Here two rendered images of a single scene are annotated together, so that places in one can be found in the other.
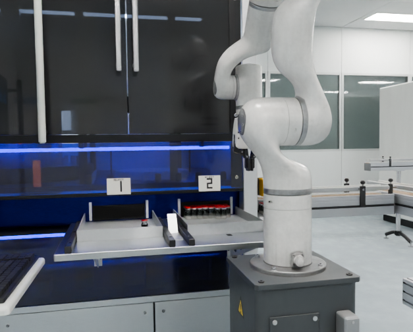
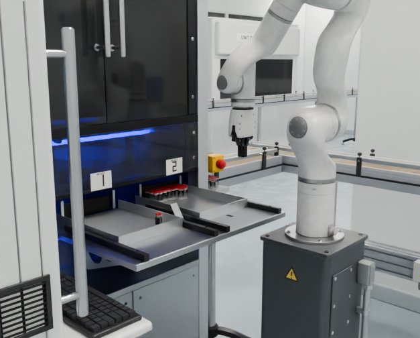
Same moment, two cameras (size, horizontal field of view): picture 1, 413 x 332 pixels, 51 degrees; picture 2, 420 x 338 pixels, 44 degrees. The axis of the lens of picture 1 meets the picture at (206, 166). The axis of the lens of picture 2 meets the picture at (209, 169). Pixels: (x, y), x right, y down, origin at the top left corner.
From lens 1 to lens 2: 1.04 m
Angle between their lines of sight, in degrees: 36
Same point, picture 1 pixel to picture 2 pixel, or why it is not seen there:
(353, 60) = not seen: outside the picture
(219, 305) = (181, 280)
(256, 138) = (315, 142)
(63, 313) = not seen: hidden behind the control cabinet
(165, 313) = (141, 299)
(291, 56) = (337, 76)
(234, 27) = (191, 9)
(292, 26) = (342, 53)
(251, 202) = (203, 179)
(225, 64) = (243, 65)
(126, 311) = not seen: hidden behind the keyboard
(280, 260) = (321, 233)
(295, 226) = (331, 206)
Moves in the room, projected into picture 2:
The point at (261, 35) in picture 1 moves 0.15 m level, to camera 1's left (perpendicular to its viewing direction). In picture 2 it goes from (276, 42) to (240, 41)
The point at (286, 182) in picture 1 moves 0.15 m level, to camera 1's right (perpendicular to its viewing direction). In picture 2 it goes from (327, 174) to (360, 168)
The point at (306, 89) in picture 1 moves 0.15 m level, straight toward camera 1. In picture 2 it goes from (339, 100) to (370, 104)
